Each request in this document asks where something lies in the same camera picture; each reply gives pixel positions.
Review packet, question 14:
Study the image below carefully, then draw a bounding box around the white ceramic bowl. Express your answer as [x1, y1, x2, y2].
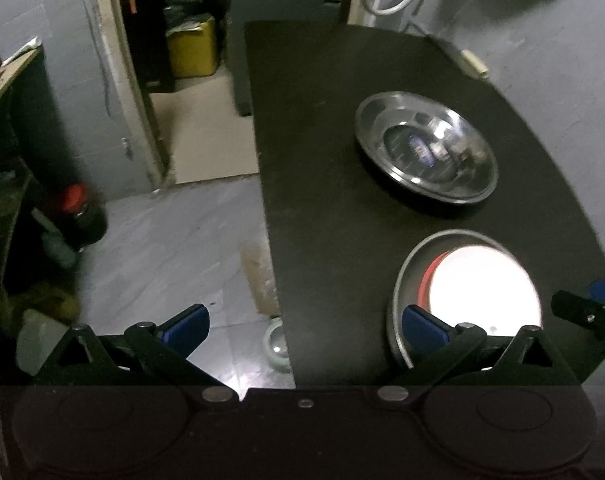
[416, 245, 542, 336]

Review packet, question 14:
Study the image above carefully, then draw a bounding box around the deep steel bowl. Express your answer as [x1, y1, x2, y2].
[387, 229, 525, 342]

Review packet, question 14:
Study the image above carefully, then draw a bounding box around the steel plate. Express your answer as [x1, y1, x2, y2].
[354, 91, 499, 205]

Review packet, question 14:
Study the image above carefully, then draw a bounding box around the red-capped dark jar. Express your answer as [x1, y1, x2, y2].
[62, 183, 107, 250]

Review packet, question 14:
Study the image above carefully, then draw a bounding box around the cream rolled cloth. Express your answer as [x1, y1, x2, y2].
[459, 49, 490, 80]

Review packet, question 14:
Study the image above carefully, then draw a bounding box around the cleaver knife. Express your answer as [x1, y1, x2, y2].
[427, 34, 464, 70]

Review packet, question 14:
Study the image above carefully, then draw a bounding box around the yellow bin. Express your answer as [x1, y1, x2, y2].
[166, 14, 219, 79]

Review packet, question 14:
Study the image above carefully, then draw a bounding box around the wooden side shelf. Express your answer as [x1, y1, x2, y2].
[0, 37, 42, 99]

